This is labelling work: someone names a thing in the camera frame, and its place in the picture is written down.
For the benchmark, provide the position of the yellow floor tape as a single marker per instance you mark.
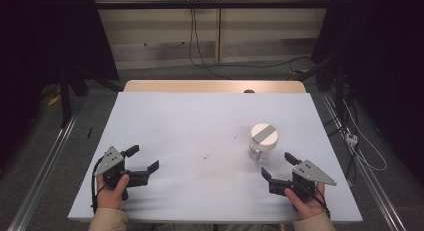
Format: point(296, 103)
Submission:
point(54, 100)

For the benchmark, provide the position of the white table cover sheet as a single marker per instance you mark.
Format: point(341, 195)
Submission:
point(200, 131)

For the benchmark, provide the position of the black horizontal frame bar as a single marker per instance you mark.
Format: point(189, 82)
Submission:
point(213, 4)

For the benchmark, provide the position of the black curtain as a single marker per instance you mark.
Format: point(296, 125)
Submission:
point(383, 57)
point(46, 34)

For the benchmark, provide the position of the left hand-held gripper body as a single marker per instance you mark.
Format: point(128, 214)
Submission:
point(110, 162)

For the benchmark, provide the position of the person's right hand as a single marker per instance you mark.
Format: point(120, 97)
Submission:
point(308, 207)

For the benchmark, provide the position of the aluminium floor rail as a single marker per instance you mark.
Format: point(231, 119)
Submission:
point(43, 174)
point(370, 177)

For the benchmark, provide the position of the dark round table grommet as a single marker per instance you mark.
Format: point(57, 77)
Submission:
point(249, 91)

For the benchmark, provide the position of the light wooden table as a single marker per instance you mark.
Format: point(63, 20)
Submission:
point(186, 86)

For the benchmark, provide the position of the white power strip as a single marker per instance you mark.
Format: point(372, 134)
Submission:
point(351, 139)

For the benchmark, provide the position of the person's left hand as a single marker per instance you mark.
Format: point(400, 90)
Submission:
point(111, 194)

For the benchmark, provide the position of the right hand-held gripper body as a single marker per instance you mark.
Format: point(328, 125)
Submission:
point(311, 174)

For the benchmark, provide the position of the black metal stand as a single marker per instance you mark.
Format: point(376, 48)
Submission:
point(65, 101)

